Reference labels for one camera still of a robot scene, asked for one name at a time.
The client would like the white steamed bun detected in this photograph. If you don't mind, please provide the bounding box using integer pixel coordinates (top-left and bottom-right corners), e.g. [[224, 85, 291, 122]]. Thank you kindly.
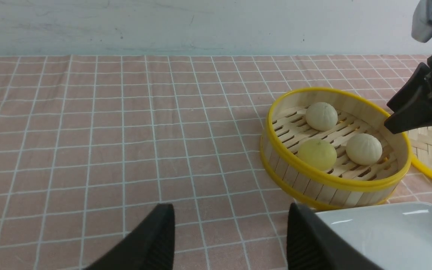
[[305, 102, 338, 131], [346, 133, 383, 166]]

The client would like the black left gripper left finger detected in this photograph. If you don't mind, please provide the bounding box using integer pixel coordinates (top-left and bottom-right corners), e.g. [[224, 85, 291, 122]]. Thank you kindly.
[[86, 204, 175, 270]]

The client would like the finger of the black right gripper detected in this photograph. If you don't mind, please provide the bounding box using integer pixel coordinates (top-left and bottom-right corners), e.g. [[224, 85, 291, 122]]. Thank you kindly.
[[411, 0, 432, 43], [384, 55, 432, 134]]

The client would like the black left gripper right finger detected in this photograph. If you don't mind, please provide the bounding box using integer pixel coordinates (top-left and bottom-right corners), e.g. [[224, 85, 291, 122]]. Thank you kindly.
[[286, 203, 381, 270]]

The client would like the white square plate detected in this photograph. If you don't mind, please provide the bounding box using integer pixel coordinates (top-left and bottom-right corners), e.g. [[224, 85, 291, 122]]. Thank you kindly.
[[318, 202, 432, 270]]

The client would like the pink checkered tablecloth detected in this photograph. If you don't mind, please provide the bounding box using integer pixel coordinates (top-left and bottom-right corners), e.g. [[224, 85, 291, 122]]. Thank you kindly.
[[0, 55, 426, 270]]

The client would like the yellow-rimmed bamboo steamer basket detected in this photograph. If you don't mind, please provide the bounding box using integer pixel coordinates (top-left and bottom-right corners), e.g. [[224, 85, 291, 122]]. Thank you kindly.
[[259, 87, 414, 210]]

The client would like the yellow steamed bun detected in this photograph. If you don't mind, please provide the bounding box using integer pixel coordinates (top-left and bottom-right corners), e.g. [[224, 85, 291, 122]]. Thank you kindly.
[[297, 139, 337, 171]]

